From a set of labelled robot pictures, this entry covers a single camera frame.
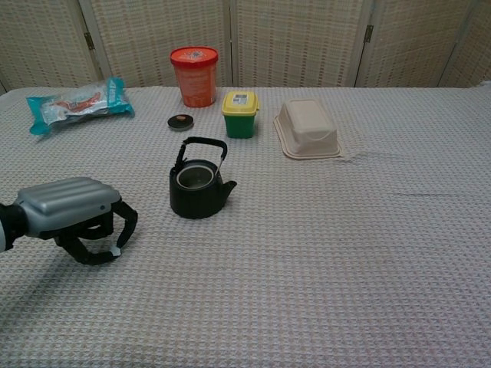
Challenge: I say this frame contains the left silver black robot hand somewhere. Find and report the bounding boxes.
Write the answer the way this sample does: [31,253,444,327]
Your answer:
[15,176,139,266]

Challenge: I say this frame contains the teal snack packet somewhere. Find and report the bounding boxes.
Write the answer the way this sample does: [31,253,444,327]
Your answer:
[25,76,136,136]

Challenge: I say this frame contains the black cast iron teapot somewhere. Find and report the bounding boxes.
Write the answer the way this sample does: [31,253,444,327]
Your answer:
[169,136,238,220]

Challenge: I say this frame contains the black teapot lid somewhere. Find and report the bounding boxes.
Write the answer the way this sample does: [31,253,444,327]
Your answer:
[166,113,194,133]

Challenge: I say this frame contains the orange canister with red lid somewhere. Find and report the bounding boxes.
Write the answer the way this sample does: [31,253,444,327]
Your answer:
[170,46,219,108]

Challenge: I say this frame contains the green container with yellow lid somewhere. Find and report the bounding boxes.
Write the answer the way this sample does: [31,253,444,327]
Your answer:
[221,90,262,140]

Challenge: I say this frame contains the beige waffle weave tablecloth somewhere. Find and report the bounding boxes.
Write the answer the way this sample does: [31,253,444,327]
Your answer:
[0,82,491,368]

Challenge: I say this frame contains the beige paper pulp box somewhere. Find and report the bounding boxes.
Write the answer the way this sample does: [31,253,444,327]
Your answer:
[272,99,344,160]

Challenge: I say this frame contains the woven wicker folding screen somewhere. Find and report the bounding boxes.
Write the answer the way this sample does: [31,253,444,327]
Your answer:
[0,0,491,95]

